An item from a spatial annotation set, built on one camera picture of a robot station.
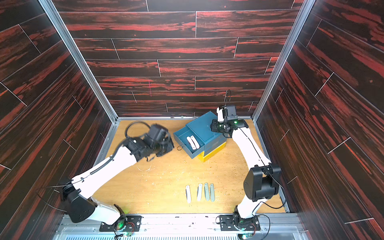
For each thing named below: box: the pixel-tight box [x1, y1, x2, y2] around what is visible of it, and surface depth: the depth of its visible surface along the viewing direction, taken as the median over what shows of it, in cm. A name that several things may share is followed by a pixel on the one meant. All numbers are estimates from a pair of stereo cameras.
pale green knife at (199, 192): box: [197, 183, 203, 202], surface depth 85 cm
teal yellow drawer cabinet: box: [173, 111, 227, 162], surface depth 88 cm
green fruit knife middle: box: [204, 183, 210, 201], surface depth 86 cm
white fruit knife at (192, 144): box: [186, 136, 197, 150], surface depth 88 cm
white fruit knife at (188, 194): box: [185, 185, 192, 204], surface depth 85 cm
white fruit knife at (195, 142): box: [190, 135, 200, 149], surface depth 88 cm
